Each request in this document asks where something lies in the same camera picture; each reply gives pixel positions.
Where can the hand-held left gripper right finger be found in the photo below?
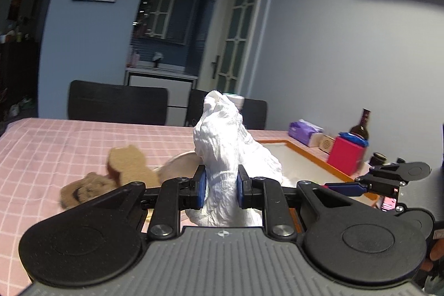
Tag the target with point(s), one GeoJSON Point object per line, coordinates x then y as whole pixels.
{"type": "Point", "coordinates": [241, 188]}

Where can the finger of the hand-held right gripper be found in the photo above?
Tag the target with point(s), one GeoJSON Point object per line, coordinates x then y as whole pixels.
{"type": "Point", "coordinates": [347, 189]}

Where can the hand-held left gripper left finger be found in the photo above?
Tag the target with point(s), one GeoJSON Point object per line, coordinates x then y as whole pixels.
{"type": "Point", "coordinates": [200, 188]}

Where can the orange-rimmed cardboard box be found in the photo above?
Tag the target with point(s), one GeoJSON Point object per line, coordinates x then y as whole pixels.
{"type": "Point", "coordinates": [305, 164]}

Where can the white crinkled cloth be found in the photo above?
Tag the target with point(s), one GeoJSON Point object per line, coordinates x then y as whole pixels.
{"type": "Point", "coordinates": [222, 143]}

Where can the brown plush toy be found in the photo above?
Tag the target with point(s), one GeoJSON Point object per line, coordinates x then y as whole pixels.
{"type": "Point", "coordinates": [86, 186]}

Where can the person's right hand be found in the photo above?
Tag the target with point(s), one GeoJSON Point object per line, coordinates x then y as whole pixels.
{"type": "Point", "coordinates": [436, 251]}

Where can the red box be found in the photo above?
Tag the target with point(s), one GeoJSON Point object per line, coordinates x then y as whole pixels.
{"type": "Point", "coordinates": [343, 155]}

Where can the dark jar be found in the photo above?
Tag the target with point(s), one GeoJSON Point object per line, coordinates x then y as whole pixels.
{"type": "Point", "coordinates": [378, 159]}

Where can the small pink item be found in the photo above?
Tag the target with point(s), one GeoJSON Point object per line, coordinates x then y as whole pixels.
{"type": "Point", "coordinates": [389, 204]}

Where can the small beige perforated box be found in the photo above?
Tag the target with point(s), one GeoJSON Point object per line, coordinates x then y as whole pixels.
{"type": "Point", "coordinates": [326, 144]}

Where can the blue packet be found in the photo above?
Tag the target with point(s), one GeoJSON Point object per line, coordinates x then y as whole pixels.
{"type": "Point", "coordinates": [353, 138]}

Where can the beige block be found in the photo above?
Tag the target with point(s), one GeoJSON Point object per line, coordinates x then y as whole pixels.
{"type": "Point", "coordinates": [315, 140]}

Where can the dark wine bottle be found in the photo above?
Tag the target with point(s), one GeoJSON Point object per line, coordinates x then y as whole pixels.
{"type": "Point", "coordinates": [360, 129]}

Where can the purple tissue pack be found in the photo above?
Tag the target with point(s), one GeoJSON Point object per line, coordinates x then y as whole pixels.
{"type": "Point", "coordinates": [301, 132]}

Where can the black chair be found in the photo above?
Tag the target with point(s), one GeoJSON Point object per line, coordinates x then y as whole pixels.
{"type": "Point", "coordinates": [255, 114]}
{"type": "Point", "coordinates": [118, 101]}

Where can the white cabinet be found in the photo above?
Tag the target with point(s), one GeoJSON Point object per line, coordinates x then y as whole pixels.
{"type": "Point", "coordinates": [180, 91]}

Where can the pink bottle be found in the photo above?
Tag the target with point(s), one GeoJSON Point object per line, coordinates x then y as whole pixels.
{"type": "Point", "coordinates": [134, 58]}

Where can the pink checked tablecloth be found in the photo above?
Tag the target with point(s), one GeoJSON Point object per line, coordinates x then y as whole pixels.
{"type": "Point", "coordinates": [52, 150]}

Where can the white glazed door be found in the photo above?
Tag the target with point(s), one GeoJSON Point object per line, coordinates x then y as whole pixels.
{"type": "Point", "coordinates": [242, 22]}

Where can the small dark framed picture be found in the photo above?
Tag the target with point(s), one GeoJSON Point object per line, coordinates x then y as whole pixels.
{"type": "Point", "coordinates": [15, 6]}

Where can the wall mirror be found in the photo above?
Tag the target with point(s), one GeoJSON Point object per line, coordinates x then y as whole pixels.
{"type": "Point", "coordinates": [166, 15]}

